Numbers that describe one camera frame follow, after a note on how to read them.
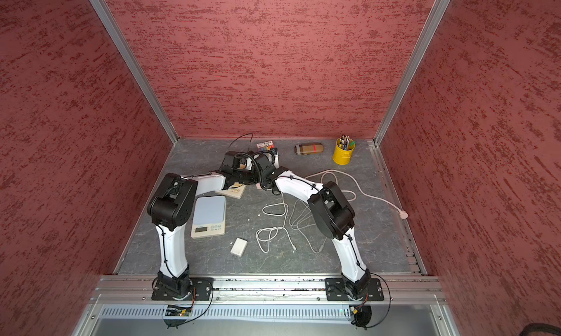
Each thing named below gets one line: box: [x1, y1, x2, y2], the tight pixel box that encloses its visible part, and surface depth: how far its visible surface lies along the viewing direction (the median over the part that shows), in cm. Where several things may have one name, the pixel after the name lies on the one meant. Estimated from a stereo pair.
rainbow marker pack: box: [256, 140, 275, 152], surface depth 120 cm
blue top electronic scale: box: [190, 195, 227, 239], surface depth 88 cm
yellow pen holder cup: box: [332, 136, 356, 166], surface depth 105 cm
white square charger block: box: [230, 236, 248, 258], surface depth 83 cm
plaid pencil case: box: [293, 143, 325, 156], surface depth 116 cm
